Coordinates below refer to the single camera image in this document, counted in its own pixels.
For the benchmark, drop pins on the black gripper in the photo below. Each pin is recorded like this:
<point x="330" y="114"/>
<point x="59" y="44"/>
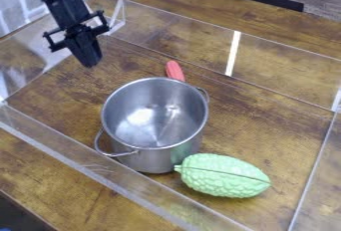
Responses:
<point x="80" y="27"/>

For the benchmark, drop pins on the green bitter melon toy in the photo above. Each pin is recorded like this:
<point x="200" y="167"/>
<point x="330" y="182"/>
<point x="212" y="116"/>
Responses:
<point x="223" y="176"/>

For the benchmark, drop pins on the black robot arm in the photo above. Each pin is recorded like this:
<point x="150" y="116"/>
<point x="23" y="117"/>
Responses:
<point x="78" y="30"/>

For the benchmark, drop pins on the stainless steel pot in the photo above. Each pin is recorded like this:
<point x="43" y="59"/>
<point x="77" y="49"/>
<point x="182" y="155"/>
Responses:
<point x="154" y="117"/>

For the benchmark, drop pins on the clear acrylic enclosure wall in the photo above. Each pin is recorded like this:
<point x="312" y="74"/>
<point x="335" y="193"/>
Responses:
<point x="275" y="116"/>

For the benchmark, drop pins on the orange handled metal spoon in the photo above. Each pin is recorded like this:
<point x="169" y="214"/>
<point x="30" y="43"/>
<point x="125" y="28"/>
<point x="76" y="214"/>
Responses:
<point x="174" y="71"/>

